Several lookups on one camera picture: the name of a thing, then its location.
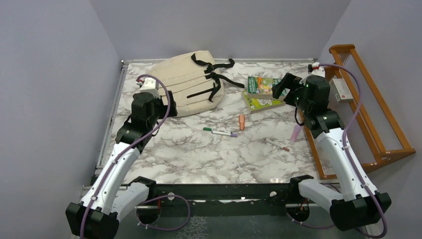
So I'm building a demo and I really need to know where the green illustrated book lower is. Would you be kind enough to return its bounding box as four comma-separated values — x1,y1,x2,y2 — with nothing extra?
242,91,286,114

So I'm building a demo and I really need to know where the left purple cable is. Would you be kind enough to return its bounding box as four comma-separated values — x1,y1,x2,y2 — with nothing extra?
79,74,172,239

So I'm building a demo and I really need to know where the green illustrated book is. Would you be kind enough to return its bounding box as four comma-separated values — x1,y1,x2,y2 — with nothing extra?
245,76,281,100
242,91,286,114

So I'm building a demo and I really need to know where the cream canvas backpack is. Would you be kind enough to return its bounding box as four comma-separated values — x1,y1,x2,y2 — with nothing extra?
147,50,245,117

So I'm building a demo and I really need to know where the green capped marker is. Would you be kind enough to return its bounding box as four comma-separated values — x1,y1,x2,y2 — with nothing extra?
203,127,226,132

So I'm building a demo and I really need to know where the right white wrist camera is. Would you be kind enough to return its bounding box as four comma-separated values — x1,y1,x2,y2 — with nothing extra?
299,62,326,85

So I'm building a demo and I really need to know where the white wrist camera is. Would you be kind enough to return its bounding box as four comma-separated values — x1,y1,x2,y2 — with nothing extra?
299,62,326,85
140,77,160,99

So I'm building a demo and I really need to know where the green illustrated book upper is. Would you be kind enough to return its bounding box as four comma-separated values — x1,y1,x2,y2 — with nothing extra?
245,76,281,100

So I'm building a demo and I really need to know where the brown tipped white marker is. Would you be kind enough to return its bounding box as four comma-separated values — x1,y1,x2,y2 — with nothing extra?
265,138,290,152

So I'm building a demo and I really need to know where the purple capped marker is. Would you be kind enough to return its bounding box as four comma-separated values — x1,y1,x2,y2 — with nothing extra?
212,130,237,137

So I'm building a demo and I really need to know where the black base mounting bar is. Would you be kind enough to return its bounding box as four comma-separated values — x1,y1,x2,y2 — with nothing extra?
91,176,330,219

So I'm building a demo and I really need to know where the orange highlighter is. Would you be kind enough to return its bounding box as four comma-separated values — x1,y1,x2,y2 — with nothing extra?
238,114,245,131

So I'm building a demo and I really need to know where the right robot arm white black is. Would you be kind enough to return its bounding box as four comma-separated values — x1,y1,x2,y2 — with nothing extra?
272,73,392,231

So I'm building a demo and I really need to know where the wooden shelf rack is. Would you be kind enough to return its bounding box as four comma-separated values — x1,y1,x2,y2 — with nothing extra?
304,44,416,180

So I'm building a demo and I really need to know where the pink highlighter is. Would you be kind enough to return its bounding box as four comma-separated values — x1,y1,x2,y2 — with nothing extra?
289,124,302,145

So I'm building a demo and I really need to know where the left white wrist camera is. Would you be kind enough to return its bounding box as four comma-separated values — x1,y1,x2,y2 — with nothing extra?
140,77,160,99

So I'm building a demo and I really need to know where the small white box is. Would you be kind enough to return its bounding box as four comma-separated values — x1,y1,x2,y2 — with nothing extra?
330,78,353,103

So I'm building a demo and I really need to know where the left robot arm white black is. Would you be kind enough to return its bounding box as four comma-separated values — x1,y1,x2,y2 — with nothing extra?
65,92,177,239

